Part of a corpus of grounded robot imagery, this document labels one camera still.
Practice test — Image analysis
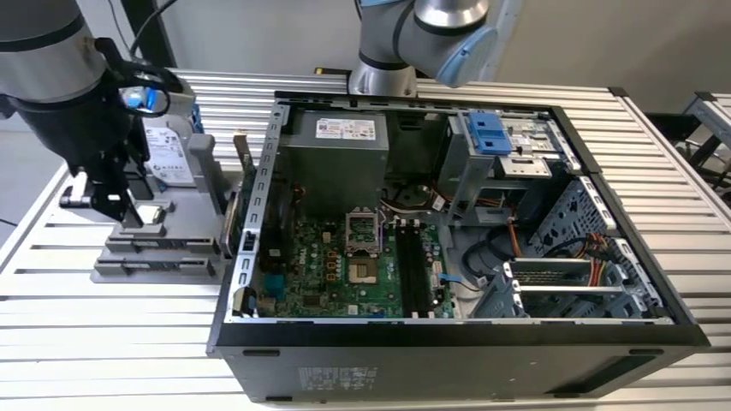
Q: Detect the black looped cable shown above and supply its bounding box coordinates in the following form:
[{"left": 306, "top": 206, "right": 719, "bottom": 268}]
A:
[{"left": 460, "top": 239, "right": 507, "bottom": 293}]

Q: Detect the blue disk carrier latch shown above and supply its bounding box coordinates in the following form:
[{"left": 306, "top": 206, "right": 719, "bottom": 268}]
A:
[{"left": 465, "top": 111, "right": 513, "bottom": 157}]

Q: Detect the silver hard disk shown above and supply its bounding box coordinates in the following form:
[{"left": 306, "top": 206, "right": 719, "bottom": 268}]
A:
[{"left": 141, "top": 118, "right": 194, "bottom": 189}]

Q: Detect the green motherboard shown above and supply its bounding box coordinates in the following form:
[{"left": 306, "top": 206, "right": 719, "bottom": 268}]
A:
[{"left": 253, "top": 213, "right": 457, "bottom": 319}]

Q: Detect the black open PC case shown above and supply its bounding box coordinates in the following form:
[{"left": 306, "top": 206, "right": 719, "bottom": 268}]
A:
[{"left": 204, "top": 88, "right": 712, "bottom": 404}]

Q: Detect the grey power supply unit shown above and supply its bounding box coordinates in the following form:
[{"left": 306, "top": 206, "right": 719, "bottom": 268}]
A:
[{"left": 277, "top": 109, "right": 391, "bottom": 217}]

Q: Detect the metal CPU socket cover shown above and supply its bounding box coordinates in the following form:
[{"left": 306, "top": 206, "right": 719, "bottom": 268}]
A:
[{"left": 344, "top": 206, "right": 382, "bottom": 257}]

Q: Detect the grey metal drive cage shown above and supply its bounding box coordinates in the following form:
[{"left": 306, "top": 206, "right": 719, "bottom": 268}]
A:
[{"left": 439, "top": 106, "right": 567, "bottom": 226}]

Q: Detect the CPU socket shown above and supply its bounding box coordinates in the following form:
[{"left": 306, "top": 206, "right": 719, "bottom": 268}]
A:
[{"left": 345, "top": 255, "right": 381, "bottom": 286}]

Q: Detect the grey metal disk bay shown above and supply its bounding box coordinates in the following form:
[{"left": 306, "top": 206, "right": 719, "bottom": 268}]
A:
[{"left": 472, "top": 256, "right": 667, "bottom": 320}]

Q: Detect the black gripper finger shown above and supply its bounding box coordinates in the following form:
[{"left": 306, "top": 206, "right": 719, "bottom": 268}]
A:
[
  {"left": 93, "top": 188, "right": 146, "bottom": 229},
  {"left": 60, "top": 172, "right": 93, "bottom": 208}
]

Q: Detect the round black fan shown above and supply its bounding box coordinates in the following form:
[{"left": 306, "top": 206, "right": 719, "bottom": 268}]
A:
[{"left": 393, "top": 182, "right": 435, "bottom": 209}]

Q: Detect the thin orange wire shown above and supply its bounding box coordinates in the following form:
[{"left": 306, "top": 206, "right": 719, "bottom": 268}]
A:
[{"left": 505, "top": 216, "right": 521, "bottom": 260}]

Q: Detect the grey parts rack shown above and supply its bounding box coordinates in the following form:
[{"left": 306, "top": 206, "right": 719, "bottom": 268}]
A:
[{"left": 89, "top": 133, "right": 244, "bottom": 287}]

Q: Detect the black upright post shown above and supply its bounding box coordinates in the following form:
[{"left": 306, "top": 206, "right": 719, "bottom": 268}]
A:
[{"left": 121, "top": 0, "right": 178, "bottom": 70}]

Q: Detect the red yellow wire bundle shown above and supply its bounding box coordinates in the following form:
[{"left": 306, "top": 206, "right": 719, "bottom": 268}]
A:
[{"left": 584, "top": 233, "right": 608, "bottom": 288}]

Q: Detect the black case fan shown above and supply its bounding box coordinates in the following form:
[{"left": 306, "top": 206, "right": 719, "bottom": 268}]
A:
[{"left": 266, "top": 169, "right": 301, "bottom": 269}]

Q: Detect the silver CPU chip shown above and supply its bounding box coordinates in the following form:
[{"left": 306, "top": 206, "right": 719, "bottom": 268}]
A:
[{"left": 136, "top": 205, "right": 168, "bottom": 226}]

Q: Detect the graphics card with bracket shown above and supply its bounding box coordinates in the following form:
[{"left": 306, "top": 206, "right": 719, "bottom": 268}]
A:
[{"left": 222, "top": 133, "right": 258, "bottom": 260}]

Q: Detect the RAM stick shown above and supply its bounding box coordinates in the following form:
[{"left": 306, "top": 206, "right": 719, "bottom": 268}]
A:
[
  {"left": 129, "top": 239, "right": 193, "bottom": 250},
  {"left": 120, "top": 259, "right": 193, "bottom": 271}
]

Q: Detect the blue disk carrier frame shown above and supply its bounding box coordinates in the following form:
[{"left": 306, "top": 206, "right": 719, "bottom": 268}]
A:
[{"left": 186, "top": 100, "right": 205, "bottom": 134}]

